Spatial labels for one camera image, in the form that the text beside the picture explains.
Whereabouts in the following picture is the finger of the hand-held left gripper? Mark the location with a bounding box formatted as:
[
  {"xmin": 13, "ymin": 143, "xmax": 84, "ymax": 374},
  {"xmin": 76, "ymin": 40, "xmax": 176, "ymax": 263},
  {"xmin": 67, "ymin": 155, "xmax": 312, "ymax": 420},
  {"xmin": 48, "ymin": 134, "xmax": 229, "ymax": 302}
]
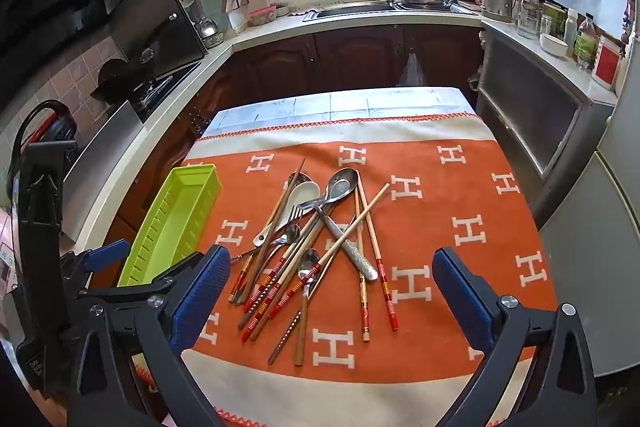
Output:
[{"xmin": 62, "ymin": 241, "xmax": 130, "ymax": 292}]

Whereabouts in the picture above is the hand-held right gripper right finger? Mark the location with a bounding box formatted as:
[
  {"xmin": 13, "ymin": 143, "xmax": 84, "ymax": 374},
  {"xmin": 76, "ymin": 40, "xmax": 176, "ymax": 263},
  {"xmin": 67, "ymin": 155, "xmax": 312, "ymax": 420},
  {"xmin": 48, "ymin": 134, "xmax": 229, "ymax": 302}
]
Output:
[{"xmin": 432, "ymin": 248, "xmax": 598, "ymax": 427}]

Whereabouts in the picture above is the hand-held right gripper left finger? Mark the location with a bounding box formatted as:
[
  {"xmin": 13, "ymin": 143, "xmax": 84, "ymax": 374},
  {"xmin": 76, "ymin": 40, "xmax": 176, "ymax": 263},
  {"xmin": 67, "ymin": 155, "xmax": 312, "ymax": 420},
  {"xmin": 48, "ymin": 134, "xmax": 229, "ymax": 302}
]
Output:
[{"xmin": 67, "ymin": 246, "xmax": 231, "ymax": 427}]

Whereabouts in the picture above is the green plastic utensil tray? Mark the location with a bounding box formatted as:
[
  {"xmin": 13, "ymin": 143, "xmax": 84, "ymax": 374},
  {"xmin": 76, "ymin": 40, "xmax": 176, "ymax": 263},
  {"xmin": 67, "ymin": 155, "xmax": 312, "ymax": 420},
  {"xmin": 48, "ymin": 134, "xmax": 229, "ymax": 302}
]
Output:
[{"xmin": 116, "ymin": 163, "xmax": 222, "ymax": 288}]

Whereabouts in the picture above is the pile of chopsticks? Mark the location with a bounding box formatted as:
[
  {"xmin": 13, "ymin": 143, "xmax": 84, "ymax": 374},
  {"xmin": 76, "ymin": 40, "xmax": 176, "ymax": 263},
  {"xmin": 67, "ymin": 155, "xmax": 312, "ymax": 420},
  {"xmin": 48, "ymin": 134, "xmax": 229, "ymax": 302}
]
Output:
[{"xmin": 227, "ymin": 158, "xmax": 401, "ymax": 368}]

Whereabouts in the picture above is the small metal spoon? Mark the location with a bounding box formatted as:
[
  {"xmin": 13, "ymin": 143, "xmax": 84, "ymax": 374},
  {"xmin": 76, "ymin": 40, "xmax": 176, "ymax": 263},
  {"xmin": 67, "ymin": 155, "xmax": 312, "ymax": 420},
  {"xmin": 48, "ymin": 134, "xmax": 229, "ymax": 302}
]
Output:
[{"xmin": 267, "ymin": 248, "xmax": 322, "ymax": 365}]

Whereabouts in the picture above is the metal fork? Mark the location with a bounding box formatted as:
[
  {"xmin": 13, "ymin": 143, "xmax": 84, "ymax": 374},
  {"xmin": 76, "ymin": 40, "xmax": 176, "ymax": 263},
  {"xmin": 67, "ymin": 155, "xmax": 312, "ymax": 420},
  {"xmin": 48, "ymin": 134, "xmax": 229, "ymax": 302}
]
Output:
[{"xmin": 231, "ymin": 204, "xmax": 307, "ymax": 264}]

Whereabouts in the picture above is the metal spoon textured handle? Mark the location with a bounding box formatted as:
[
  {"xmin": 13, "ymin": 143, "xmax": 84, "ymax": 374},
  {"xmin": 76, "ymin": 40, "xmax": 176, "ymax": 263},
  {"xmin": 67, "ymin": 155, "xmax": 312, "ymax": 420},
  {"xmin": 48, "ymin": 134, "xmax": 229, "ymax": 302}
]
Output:
[{"xmin": 287, "ymin": 172, "xmax": 379, "ymax": 282}]

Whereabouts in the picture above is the white ceramic spoon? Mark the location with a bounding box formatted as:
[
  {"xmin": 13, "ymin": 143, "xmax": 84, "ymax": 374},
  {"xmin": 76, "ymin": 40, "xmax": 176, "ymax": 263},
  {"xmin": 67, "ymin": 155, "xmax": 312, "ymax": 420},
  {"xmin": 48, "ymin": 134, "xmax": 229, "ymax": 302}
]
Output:
[{"xmin": 252, "ymin": 181, "xmax": 321, "ymax": 248}]

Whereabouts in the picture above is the smooth metal spoon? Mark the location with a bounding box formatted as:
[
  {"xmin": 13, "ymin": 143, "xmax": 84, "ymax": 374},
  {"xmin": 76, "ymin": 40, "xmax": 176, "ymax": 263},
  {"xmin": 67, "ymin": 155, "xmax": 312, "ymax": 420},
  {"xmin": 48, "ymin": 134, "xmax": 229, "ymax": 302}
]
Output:
[{"xmin": 300, "ymin": 168, "xmax": 359, "ymax": 233}]

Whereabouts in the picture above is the pink appliance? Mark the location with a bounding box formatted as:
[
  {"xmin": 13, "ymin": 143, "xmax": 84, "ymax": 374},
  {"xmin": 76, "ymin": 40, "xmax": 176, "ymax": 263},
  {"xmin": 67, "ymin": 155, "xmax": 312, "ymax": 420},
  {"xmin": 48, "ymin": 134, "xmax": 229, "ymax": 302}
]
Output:
[{"xmin": 0, "ymin": 207, "xmax": 23, "ymax": 295}]

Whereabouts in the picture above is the stainless steel sheet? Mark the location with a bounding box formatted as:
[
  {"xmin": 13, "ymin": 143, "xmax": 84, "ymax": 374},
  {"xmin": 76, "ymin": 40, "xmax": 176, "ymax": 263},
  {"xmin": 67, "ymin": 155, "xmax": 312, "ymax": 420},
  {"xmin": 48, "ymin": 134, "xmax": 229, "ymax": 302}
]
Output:
[{"xmin": 59, "ymin": 99, "xmax": 147, "ymax": 244}]

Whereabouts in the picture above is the orange patterned blanket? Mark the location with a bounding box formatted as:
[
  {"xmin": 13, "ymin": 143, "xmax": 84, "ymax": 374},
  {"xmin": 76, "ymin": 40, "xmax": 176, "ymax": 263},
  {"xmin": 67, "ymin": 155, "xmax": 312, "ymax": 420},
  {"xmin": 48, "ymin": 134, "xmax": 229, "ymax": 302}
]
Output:
[{"xmin": 127, "ymin": 112, "xmax": 558, "ymax": 427}]

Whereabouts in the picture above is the black red countertop appliance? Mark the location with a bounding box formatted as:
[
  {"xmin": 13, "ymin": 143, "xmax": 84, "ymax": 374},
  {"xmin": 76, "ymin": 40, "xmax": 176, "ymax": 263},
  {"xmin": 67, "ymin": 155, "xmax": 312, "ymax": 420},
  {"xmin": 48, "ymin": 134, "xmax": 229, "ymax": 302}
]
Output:
[{"xmin": 6, "ymin": 99, "xmax": 80, "ymax": 188}]

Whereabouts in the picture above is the black wok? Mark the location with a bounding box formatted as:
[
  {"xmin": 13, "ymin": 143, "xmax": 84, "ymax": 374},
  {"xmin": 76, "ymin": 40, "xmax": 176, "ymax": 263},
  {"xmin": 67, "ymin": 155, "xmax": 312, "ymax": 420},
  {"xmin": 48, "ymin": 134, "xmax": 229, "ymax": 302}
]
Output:
[{"xmin": 91, "ymin": 56, "xmax": 151, "ymax": 105}]

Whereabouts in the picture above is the black gas stove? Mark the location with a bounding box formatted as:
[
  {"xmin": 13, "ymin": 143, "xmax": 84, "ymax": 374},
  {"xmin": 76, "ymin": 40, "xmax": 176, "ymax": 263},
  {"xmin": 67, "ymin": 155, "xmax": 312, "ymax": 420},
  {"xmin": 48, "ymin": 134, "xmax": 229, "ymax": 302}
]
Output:
[{"xmin": 131, "ymin": 59, "xmax": 203, "ymax": 124}]

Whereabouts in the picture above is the blue white tablecloth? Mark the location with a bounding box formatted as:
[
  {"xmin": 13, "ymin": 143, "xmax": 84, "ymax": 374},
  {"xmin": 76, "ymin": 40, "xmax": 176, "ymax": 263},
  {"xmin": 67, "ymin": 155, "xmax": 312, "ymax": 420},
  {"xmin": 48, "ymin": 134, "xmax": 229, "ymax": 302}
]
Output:
[{"xmin": 202, "ymin": 87, "xmax": 476, "ymax": 138}]

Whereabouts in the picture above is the hanging plastic bag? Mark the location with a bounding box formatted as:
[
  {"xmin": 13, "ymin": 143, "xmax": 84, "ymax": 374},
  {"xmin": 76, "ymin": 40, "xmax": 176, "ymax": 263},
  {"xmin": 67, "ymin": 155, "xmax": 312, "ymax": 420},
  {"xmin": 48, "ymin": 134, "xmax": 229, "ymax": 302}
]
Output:
[{"xmin": 396, "ymin": 52, "xmax": 426, "ymax": 88}]

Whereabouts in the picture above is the stainless steel panel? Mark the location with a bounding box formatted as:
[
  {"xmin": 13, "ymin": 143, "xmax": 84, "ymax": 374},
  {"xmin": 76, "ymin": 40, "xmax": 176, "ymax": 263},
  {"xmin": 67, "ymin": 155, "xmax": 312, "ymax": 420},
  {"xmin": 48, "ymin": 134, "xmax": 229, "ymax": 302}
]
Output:
[{"xmin": 110, "ymin": 0, "xmax": 209, "ymax": 78}]

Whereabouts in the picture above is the small steel teapot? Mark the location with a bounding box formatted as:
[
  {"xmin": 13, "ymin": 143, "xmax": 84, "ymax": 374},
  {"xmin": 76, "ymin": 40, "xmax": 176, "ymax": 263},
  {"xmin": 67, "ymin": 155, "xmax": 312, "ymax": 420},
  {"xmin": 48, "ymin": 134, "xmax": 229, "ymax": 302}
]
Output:
[{"xmin": 196, "ymin": 17, "xmax": 226, "ymax": 50}]

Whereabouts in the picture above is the white countertop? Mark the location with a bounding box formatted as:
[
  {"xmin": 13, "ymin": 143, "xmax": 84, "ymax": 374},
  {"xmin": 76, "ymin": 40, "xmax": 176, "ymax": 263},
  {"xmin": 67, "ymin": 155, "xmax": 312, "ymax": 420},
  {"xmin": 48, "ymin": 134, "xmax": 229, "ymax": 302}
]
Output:
[{"xmin": 0, "ymin": 2, "xmax": 618, "ymax": 258}]

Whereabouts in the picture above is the white bowl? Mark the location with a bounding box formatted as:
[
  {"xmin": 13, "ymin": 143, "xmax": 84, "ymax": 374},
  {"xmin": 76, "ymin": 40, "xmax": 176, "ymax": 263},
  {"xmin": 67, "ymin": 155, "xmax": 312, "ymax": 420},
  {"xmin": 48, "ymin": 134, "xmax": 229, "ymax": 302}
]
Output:
[{"xmin": 539, "ymin": 33, "xmax": 570, "ymax": 58}]

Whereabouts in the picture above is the red label container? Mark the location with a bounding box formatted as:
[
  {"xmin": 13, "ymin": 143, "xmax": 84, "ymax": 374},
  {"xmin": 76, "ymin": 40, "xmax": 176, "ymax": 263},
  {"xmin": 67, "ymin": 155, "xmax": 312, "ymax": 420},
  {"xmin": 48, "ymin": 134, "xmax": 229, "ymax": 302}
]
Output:
[{"xmin": 592, "ymin": 34, "xmax": 623, "ymax": 90}]

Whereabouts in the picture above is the green label bottle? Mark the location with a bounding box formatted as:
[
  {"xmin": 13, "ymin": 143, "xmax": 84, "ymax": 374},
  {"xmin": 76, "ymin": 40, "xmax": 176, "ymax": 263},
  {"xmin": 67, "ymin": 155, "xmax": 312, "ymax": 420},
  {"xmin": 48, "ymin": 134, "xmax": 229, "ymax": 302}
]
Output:
[{"xmin": 574, "ymin": 13, "xmax": 599, "ymax": 70}]

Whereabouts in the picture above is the glass jar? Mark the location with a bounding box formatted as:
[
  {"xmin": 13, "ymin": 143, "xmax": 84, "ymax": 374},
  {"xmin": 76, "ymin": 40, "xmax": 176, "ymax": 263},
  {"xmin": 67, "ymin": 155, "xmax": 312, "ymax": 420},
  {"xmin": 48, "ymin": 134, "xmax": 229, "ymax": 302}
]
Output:
[{"xmin": 515, "ymin": 0, "xmax": 543, "ymax": 40}]

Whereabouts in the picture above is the white bottle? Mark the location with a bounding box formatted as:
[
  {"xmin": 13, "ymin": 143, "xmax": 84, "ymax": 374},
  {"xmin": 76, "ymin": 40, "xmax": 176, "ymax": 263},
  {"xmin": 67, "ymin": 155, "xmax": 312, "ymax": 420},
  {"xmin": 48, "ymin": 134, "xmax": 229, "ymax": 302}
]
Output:
[{"xmin": 564, "ymin": 8, "xmax": 580, "ymax": 45}]

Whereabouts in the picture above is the steel sink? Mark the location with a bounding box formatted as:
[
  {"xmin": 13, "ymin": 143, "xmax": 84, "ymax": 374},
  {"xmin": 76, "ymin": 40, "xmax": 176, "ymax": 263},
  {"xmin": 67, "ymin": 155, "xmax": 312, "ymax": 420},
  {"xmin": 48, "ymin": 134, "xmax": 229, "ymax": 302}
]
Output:
[{"xmin": 302, "ymin": 2, "xmax": 403, "ymax": 22}]

